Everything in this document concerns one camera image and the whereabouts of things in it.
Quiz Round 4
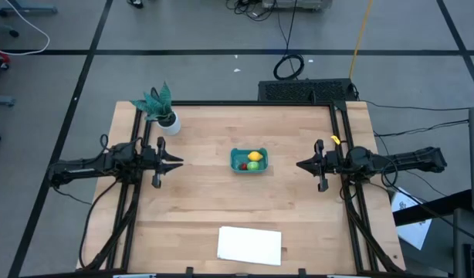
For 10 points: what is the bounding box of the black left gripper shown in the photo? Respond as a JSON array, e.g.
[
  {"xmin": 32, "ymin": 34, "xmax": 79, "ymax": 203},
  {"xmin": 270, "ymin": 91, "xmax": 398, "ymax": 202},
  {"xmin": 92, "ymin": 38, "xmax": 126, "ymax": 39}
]
[{"xmin": 142, "ymin": 137, "xmax": 184, "ymax": 189}]

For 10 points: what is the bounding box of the teal plastic tub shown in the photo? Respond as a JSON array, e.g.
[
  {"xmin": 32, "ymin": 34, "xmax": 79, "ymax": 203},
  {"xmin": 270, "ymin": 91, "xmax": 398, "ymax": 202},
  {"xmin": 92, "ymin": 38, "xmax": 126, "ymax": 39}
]
[{"xmin": 229, "ymin": 147, "xmax": 269, "ymax": 175}]

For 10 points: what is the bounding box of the white printed paper sheet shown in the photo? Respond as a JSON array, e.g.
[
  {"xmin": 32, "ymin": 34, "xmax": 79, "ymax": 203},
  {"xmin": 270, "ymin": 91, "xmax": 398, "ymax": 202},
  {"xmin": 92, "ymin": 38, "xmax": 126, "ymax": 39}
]
[{"xmin": 391, "ymin": 187, "xmax": 433, "ymax": 251}]

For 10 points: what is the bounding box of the black coiled floor cable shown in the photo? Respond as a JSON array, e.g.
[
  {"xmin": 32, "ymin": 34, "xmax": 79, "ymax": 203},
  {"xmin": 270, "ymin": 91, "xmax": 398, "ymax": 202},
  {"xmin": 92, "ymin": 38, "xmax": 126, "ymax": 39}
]
[{"xmin": 273, "ymin": 0, "xmax": 306, "ymax": 81}]

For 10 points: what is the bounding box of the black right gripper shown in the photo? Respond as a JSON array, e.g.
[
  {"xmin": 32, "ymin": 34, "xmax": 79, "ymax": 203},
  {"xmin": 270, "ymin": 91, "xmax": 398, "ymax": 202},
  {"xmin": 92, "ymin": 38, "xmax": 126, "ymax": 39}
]
[{"xmin": 296, "ymin": 139, "xmax": 343, "ymax": 193}]

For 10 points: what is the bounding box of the white folded towel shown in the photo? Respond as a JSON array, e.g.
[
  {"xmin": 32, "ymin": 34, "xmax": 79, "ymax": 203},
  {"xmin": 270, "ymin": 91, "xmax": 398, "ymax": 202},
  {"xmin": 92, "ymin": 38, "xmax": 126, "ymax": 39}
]
[{"xmin": 216, "ymin": 225, "xmax": 283, "ymax": 266}]

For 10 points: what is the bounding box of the grey equipment box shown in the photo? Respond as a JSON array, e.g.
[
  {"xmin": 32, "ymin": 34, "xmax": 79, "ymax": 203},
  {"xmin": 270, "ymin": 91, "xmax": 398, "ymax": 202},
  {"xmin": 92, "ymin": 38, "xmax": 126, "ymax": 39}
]
[{"xmin": 262, "ymin": 0, "xmax": 333, "ymax": 11}]

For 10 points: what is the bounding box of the black aluminium table frame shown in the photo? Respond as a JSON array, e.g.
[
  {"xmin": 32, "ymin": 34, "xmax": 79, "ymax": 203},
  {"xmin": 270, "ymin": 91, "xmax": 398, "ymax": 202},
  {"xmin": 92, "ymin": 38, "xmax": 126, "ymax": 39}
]
[{"xmin": 80, "ymin": 100, "xmax": 406, "ymax": 278}]

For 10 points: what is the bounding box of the white floor cable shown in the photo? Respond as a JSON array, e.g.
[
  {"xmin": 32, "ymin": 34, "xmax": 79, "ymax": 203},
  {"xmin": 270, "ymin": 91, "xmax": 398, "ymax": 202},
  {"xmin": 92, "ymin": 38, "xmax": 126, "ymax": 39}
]
[{"xmin": 0, "ymin": 0, "xmax": 51, "ymax": 57}]

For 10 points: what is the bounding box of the yellow cable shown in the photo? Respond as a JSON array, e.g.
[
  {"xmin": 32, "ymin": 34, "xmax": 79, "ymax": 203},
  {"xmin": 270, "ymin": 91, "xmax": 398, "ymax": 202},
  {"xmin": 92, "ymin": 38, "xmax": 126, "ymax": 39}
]
[{"xmin": 348, "ymin": 0, "xmax": 374, "ymax": 80}]

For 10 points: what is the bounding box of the green plant in white pot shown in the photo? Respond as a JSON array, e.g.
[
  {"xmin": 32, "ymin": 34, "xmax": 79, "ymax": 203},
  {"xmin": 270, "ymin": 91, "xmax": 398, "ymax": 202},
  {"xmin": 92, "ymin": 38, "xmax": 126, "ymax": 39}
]
[{"xmin": 130, "ymin": 80, "xmax": 182, "ymax": 137}]

